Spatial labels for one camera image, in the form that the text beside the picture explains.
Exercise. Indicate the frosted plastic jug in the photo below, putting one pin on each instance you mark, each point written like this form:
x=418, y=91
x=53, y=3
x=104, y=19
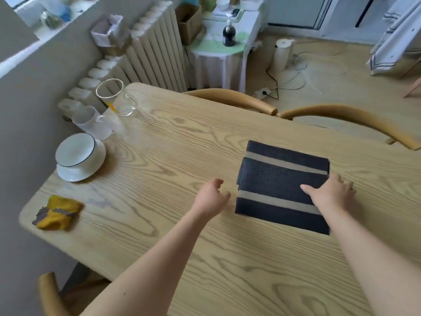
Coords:
x=92, y=125

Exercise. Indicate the dark striped towel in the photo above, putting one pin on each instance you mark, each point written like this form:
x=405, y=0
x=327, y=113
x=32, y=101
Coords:
x=273, y=187

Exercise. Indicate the white power strip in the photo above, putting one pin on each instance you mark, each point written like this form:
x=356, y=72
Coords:
x=263, y=93

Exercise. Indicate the yellow grey cloth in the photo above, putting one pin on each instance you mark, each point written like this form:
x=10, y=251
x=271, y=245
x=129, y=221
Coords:
x=57, y=212

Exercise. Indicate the wooden furniture leg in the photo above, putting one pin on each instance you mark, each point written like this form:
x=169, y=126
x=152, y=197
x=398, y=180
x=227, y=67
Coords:
x=413, y=83

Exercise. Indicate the person's right thumb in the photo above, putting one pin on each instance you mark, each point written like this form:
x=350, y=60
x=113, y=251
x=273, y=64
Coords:
x=308, y=189

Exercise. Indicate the person's right forearm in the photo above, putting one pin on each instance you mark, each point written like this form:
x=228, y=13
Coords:
x=371, y=263

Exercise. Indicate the open cardboard box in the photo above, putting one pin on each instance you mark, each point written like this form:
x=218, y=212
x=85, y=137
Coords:
x=189, y=24

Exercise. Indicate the person's left thumb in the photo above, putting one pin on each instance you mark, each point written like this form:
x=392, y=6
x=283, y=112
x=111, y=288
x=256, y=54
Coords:
x=224, y=196

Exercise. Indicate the person's left forearm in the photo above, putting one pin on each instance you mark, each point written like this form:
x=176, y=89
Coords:
x=148, y=266

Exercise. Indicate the cream radiator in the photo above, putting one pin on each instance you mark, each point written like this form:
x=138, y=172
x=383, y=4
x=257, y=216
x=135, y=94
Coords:
x=154, y=55

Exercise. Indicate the white plate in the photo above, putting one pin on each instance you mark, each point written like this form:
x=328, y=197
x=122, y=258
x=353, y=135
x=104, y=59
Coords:
x=77, y=173

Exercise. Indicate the person's left hand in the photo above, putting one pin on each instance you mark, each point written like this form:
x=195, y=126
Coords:
x=209, y=202

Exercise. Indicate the white cylinder appliance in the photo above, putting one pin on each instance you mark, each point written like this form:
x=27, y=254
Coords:
x=281, y=55

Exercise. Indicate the white striped hanging cloth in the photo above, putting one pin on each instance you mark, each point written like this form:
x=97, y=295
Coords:
x=394, y=36

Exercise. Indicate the white bowl with dark rim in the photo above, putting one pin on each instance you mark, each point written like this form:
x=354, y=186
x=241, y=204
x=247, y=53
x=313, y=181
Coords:
x=77, y=151

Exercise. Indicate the clear glass mug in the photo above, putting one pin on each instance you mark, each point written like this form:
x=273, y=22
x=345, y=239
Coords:
x=116, y=98

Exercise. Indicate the glass jar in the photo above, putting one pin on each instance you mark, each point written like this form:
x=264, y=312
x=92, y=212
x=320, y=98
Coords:
x=50, y=19

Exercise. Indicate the small white bowl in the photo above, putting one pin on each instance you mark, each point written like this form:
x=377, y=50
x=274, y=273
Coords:
x=223, y=3

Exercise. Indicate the person's right hand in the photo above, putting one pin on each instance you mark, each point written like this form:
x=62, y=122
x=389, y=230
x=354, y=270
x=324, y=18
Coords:
x=330, y=195

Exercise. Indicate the green round mat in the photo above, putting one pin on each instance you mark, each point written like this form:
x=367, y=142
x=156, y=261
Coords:
x=212, y=42

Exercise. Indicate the small table with white cloth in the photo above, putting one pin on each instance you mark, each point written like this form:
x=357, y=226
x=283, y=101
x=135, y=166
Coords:
x=220, y=62

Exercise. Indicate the cardboard box with white bag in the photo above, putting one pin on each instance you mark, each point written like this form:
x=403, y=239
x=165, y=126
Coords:
x=110, y=34

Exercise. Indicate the wooden chair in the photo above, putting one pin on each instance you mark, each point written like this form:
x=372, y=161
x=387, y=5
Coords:
x=355, y=118
x=51, y=294
x=236, y=98

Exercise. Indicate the dark pump bottle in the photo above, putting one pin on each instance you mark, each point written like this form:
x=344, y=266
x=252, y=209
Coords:
x=229, y=34

